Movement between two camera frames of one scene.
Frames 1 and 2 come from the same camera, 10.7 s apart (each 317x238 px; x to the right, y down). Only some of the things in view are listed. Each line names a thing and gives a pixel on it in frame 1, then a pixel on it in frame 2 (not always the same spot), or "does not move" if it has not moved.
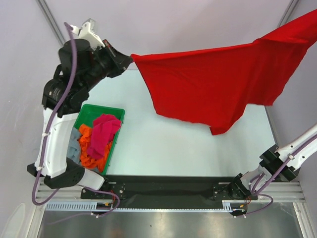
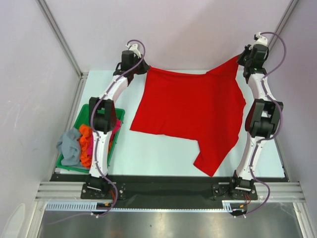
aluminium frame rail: (276, 191) does not move
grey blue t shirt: (74, 149) does not move
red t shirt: (209, 87) → (206, 107)
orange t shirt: (87, 160) does not move
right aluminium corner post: (289, 13) does not move
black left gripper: (119, 61) → (144, 68)
